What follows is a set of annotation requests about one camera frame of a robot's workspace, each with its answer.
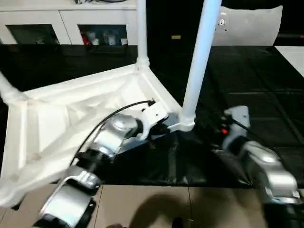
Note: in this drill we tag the white plastic table top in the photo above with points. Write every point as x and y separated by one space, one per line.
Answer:
59 118

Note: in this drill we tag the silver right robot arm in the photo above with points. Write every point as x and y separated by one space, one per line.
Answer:
268 164

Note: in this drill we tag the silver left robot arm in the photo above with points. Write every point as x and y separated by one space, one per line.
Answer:
111 135

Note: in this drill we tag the black work mat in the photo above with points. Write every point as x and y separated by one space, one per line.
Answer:
249 83

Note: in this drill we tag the white flat board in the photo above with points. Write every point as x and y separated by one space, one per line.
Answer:
291 59

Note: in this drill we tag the small white cup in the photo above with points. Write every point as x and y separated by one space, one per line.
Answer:
124 41
95 42

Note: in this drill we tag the grey cushion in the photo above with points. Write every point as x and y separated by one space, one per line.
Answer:
251 26

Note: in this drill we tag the tall black cabinet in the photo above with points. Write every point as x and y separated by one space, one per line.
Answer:
171 21

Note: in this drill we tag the red box in cabinet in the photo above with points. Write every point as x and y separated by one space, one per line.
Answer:
84 38

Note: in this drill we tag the round grey appliance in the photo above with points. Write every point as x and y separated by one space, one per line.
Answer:
112 1

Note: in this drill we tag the white cabinet with glass doors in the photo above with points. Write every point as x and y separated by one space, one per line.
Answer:
59 16

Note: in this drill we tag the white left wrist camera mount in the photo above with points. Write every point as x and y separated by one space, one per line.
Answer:
154 116

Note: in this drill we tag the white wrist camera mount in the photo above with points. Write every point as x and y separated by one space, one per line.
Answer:
154 116
238 118

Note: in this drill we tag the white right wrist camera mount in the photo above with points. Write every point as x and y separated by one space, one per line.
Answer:
238 118

